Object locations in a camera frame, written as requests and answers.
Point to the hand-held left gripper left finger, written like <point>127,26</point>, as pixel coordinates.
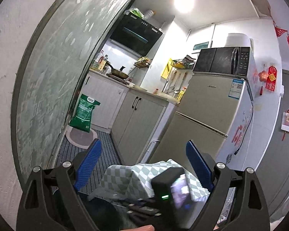
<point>89,163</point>

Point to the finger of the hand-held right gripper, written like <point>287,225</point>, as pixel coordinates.
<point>144,209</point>

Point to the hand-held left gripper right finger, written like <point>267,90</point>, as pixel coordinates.
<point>197,163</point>

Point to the person's left hand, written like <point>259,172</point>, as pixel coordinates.
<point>139,228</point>

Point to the striped floor mat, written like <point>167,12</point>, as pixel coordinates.
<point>106,149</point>

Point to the oval floor mat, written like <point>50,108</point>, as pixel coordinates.
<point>80,139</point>

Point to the green checkered tablecloth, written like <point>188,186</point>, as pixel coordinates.
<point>127,178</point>

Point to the beige refrigerator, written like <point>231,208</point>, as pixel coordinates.
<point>207,115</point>

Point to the green rice bag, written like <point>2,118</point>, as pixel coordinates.
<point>84,114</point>

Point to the grey kitchen cabinet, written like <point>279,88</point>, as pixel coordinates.
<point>139,120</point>

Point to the white kitchen cabinet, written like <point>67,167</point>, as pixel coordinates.
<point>106,98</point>

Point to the yellow bottle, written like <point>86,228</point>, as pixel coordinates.
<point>181,95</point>

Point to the hanging kitchen utensils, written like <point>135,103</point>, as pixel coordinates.
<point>173,84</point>

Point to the blue energy label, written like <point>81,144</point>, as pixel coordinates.
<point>236,89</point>

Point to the grey door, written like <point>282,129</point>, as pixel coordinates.
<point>281,161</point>

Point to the induction cooker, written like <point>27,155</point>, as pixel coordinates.
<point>118,79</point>

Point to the frosted glass sliding door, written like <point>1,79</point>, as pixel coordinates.
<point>57,77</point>

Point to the frying pan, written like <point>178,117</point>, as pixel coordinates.
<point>119,73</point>

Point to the white hanging gift bag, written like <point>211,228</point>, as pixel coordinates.
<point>287,122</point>

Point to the group of condiment bottles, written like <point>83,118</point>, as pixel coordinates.
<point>100,63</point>

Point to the black microwave oven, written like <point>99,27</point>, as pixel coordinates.
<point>219,60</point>

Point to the red flower hanging charm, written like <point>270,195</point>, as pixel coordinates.
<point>263,75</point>

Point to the red rectangular hanging charm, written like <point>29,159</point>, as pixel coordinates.
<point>271,78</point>

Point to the white appliance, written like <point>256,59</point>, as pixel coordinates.
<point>238,41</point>

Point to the black range hood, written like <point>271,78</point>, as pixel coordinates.
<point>137,36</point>

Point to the red paper cutting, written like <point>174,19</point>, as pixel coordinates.
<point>281,31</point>

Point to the clear plastic bottle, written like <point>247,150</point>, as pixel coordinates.
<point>149,15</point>

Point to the green box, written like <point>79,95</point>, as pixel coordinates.
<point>134,12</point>

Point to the ceiling light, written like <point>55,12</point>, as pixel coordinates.
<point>184,2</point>

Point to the yellow wall holder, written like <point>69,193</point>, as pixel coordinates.
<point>167,68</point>

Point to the wall spice rack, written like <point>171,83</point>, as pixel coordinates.
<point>142,63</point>

